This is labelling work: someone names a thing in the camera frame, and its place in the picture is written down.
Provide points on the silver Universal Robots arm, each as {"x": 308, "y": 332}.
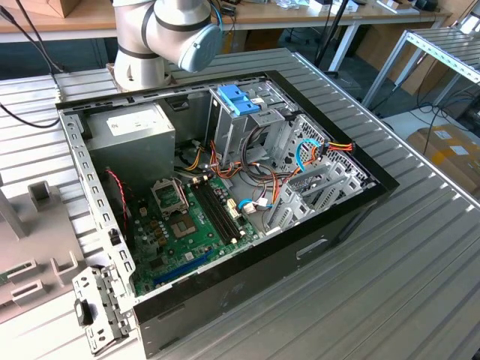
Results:
{"x": 150, "y": 30}

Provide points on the metal disk bay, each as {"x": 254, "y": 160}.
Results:
{"x": 352, "y": 184}

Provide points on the black RAM slot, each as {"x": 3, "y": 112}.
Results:
{"x": 212, "y": 212}
{"x": 227, "y": 212}
{"x": 222, "y": 212}
{"x": 216, "y": 212}

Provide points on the metal drive cage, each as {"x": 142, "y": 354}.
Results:
{"x": 232, "y": 127}

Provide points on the metal locking lever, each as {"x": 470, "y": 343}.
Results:
{"x": 183, "y": 195}

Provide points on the CPU socket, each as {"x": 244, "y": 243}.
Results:
{"x": 182, "y": 227}

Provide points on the blue plastic drive latch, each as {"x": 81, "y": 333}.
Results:
{"x": 234, "y": 98}

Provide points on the black open PC case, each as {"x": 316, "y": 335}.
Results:
{"x": 262, "y": 270}

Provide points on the green motherboard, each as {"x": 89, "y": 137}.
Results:
{"x": 176, "y": 255}

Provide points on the blue expansion slot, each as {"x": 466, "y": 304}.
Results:
{"x": 183, "y": 267}

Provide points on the grey power supply unit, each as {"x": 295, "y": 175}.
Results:
{"x": 131, "y": 150}

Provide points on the black case fan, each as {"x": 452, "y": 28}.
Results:
{"x": 114, "y": 202}

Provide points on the metal expansion card retainer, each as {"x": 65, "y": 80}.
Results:
{"x": 105, "y": 296}

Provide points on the brown cardboard box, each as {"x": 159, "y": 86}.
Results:
{"x": 56, "y": 7}
{"x": 450, "y": 157}
{"x": 375, "y": 43}

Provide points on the grey parts rack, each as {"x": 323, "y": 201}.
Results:
{"x": 41, "y": 232}

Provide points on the green RAM stick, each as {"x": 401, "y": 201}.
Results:
{"x": 7, "y": 276}

